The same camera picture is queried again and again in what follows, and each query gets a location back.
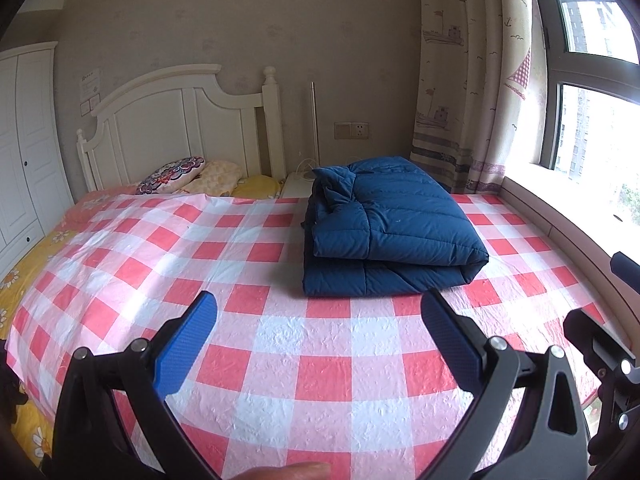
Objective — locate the wall switch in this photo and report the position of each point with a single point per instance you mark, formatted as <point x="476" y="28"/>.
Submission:
<point x="89" y="108"/>

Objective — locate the wall socket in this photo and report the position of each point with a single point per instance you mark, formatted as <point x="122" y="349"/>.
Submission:
<point x="351" y="130"/>

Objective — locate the white bed headboard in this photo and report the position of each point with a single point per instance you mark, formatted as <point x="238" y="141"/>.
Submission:
<point x="175" y="120"/>

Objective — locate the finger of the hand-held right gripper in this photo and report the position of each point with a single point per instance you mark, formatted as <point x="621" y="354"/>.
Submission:
<point x="615" y="360"/>
<point x="627" y="266"/>

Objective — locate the person's left hand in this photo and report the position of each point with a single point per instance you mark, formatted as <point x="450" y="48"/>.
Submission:
<point x="290" y="472"/>

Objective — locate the white nightstand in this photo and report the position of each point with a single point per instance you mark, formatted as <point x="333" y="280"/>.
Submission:
<point x="295" y="186"/>

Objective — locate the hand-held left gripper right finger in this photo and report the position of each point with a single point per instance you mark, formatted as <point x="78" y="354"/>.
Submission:
<point x="450" y="335"/>

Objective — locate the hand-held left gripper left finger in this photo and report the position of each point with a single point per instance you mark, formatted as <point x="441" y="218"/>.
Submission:
<point x="187" y="340"/>

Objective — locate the window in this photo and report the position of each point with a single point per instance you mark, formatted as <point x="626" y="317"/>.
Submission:
<point x="595" y="95"/>

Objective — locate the white wall paper notice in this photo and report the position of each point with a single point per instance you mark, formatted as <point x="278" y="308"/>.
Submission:
<point x="90" y="81"/>

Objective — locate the pink checked blanket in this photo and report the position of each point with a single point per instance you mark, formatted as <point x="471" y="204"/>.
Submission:
<point x="250" y="270"/>

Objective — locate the white wardrobe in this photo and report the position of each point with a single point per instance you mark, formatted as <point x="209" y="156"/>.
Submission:
<point x="25" y="150"/>

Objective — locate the blue quilted jacket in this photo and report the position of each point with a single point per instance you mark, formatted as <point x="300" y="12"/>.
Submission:
<point x="395" y="225"/>

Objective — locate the yellow pillow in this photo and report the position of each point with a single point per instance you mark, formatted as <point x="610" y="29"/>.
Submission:
<point x="257" y="186"/>

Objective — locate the window sill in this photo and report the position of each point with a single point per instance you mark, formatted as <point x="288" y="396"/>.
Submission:
<point x="565" y="210"/>

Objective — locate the sailboat print curtain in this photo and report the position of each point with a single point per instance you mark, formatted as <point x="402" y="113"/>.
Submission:
<point x="475" y="75"/>

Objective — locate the patterned round pillow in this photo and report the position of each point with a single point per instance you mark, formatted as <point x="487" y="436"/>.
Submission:
<point x="170" y="175"/>

